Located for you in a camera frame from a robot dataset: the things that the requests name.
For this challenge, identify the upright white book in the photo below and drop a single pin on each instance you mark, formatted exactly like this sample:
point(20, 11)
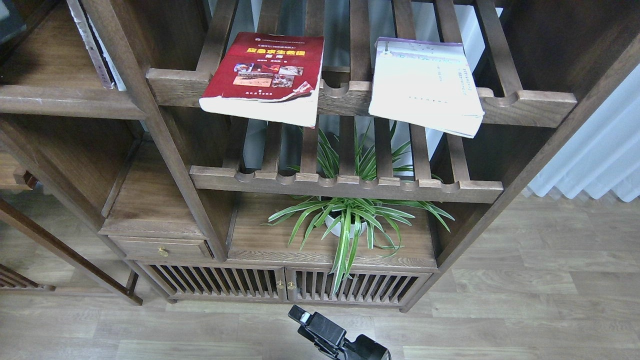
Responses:
point(119, 84)

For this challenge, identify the red cover book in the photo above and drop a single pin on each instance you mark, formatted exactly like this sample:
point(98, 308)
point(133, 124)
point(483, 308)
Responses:
point(268, 77)

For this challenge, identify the white pleated curtain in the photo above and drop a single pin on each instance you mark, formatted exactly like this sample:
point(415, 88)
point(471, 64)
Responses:
point(603, 156)

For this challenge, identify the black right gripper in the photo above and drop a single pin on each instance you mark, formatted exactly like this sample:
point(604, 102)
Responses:
point(330, 339)

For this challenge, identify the upright pale spine book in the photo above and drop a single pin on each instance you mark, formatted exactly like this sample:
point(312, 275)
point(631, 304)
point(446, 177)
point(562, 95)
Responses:
point(91, 43)

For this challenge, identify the white purple cover book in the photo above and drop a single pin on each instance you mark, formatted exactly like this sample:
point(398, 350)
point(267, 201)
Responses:
point(425, 83)

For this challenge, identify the dark wooden side furniture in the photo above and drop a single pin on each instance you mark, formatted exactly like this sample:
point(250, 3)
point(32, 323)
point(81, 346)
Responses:
point(45, 249)

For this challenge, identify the green spider plant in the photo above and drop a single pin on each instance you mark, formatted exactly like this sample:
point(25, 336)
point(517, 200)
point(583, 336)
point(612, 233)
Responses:
point(383, 217)

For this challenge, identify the dark wooden bookshelf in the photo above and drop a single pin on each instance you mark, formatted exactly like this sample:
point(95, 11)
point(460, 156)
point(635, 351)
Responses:
point(146, 168)

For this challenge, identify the brass drawer knob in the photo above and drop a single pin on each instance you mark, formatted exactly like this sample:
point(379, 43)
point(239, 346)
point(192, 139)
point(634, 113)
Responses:
point(163, 252)

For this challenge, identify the white plant pot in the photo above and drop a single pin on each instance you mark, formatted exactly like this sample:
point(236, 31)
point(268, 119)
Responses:
point(337, 228)

